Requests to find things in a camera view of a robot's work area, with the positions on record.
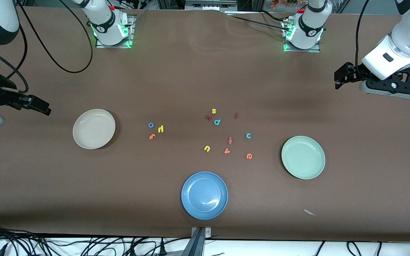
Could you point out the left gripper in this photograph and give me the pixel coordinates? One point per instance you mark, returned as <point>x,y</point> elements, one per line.
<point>357,72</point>

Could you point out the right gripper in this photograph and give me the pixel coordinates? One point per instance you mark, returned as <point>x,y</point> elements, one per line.
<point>3,93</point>

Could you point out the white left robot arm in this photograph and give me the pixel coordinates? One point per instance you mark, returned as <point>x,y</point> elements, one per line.
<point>310,25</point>

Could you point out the beige plate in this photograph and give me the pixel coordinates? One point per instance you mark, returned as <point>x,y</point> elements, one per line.
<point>94,129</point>

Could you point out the pale green plate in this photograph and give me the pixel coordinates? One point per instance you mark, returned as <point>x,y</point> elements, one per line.
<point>303,158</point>

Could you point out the orange artificial leaves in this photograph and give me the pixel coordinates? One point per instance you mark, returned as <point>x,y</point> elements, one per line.
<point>283,3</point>

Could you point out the small white paper scrap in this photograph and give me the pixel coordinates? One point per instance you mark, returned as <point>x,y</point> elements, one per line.
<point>309,212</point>

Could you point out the brown table cover sheet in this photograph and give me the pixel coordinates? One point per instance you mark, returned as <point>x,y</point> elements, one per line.
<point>190,71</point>

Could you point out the yellow letter u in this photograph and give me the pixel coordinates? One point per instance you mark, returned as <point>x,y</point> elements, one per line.
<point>208,147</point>

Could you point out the blue plate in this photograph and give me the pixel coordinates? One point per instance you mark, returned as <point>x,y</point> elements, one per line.
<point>205,195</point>

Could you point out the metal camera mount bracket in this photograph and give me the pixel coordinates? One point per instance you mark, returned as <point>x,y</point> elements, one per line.
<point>198,245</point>

